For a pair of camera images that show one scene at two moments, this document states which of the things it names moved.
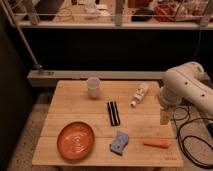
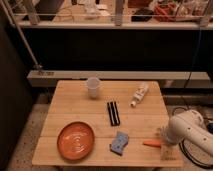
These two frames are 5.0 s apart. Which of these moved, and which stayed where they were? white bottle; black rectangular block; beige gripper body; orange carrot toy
Moved: beige gripper body
Stayed: black rectangular block; white bottle; orange carrot toy
